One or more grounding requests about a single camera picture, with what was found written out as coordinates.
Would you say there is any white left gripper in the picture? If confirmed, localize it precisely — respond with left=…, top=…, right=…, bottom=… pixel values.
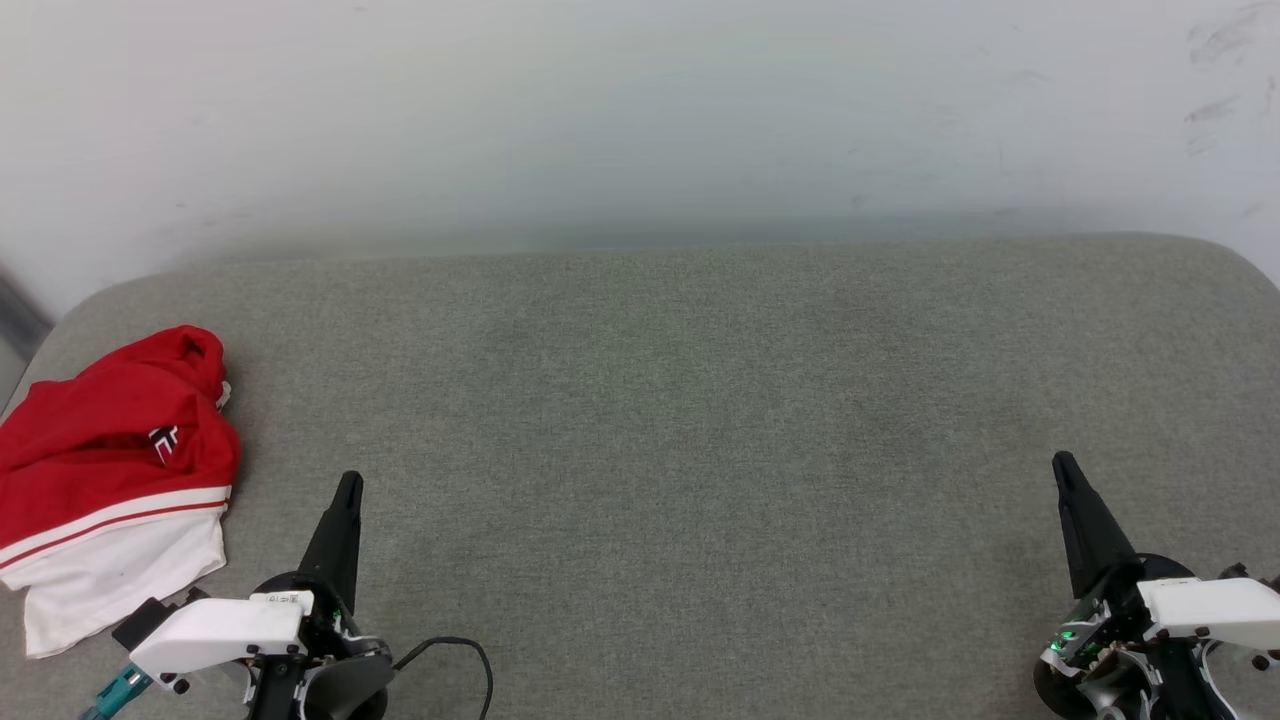
left=128, top=471, right=364, bottom=693

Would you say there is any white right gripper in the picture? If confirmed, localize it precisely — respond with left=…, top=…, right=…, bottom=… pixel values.
left=1040, top=451, right=1280, bottom=681

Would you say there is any red white basketball jersey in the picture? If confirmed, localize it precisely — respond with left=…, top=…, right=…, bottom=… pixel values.
left=0, top=325, right=242, bottom=659

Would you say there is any grey fabric sofa cushion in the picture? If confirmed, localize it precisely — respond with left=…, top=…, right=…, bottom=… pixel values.
left=0, top=233, right=1280, bottom=720

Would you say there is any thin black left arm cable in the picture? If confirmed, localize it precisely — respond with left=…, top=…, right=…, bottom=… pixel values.
left=392, top=636, right=495, bottom=720

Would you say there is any teal left camera connector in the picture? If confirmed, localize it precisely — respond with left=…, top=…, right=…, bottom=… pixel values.
left=80, top=665, right=153, bottom=720

